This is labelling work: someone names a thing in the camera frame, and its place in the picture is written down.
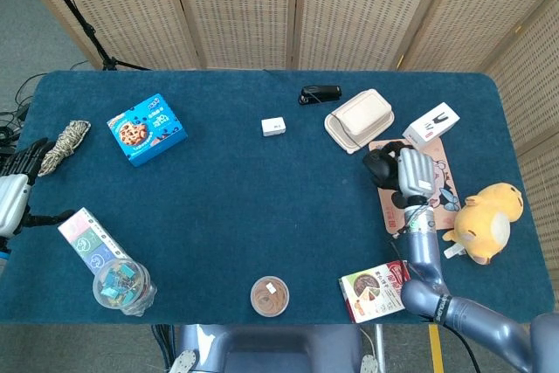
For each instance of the yellow plush toy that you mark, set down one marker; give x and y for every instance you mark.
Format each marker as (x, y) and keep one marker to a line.
(485, 220)

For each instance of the red green food box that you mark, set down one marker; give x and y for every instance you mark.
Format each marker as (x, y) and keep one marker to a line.
(371, 294)

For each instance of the small white cardboard box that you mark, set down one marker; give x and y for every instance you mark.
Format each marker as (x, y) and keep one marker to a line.
(273, 126)

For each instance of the clear jar of rubber bands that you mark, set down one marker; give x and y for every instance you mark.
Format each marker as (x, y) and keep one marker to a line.
(269, 296)

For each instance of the pastel patterned long box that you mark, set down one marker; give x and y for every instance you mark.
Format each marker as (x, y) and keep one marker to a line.
(89, 242)

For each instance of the cartoon girl mouse pad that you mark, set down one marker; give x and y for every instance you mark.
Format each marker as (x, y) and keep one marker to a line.
(445, 198)

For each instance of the blue felt table cover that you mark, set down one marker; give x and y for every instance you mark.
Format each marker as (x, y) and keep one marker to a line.
(244, 198)

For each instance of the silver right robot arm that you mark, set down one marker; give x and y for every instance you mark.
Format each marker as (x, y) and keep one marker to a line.
(423, 246)

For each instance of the blue cookie box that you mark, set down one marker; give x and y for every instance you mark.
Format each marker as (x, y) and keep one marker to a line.
(146, 130)

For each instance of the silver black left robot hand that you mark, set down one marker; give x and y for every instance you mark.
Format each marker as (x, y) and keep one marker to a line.
(13, 202)

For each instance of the black stapler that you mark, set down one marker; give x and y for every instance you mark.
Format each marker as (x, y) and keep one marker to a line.
(321, 94)

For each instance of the cream lidded lunch box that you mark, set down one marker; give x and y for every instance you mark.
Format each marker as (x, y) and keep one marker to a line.
(360, 119)

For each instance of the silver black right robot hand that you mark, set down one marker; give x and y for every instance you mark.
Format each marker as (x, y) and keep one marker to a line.
(415, 172)

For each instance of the white box with black print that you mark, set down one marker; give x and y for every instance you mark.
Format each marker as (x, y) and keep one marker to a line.
(432, 126)

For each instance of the black tripod stand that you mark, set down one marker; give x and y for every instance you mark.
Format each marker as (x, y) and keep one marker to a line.
(87, 30)

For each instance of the black computer mouse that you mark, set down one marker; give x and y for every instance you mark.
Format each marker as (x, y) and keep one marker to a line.
(376, 166)

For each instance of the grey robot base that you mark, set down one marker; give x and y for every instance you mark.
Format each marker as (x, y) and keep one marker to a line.
(271, 349)

